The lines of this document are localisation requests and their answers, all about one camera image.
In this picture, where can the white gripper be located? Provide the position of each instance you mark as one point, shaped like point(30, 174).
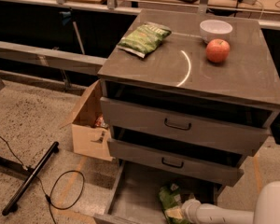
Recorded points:
point(189, 209)

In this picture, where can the light green rice chip bag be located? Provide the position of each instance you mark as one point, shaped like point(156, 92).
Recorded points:
point(169, 196)

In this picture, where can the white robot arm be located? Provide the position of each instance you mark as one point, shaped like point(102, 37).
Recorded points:
point(267, 210)

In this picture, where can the bottom grey open drawer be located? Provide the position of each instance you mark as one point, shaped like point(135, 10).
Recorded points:
point(134, 198)

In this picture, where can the middle grey drawer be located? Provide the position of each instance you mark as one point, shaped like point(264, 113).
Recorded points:
point(170, 162)

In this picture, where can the top grey drawer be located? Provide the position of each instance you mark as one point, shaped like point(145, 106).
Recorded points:
point(190, 129)

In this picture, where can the grey drawer cabinet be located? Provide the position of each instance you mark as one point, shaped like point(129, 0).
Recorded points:
point(244, 90)

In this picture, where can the dark green chip bag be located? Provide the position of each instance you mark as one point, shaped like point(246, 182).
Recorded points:
point(144, 39)

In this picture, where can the cardboard box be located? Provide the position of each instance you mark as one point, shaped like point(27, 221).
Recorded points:
point(89, 137)

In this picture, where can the red snack pack in box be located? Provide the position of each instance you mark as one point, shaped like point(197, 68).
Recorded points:
point(100, 122)

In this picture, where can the red apple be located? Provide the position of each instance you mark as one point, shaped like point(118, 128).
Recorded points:
point(217, 50)

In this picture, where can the black stand leg bar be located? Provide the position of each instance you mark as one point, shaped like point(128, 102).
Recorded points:
point(12, 204)

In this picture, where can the white bowl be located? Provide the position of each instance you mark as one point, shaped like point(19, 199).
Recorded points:
point(215, 29)

